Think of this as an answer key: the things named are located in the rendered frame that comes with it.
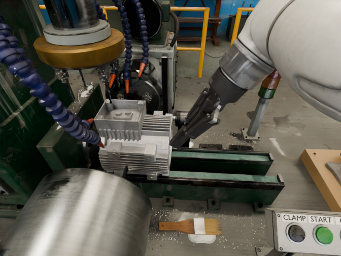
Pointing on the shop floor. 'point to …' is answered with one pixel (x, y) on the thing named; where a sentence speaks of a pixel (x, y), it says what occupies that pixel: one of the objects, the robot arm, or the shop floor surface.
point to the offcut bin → (234, 24)
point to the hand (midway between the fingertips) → (180, 137)
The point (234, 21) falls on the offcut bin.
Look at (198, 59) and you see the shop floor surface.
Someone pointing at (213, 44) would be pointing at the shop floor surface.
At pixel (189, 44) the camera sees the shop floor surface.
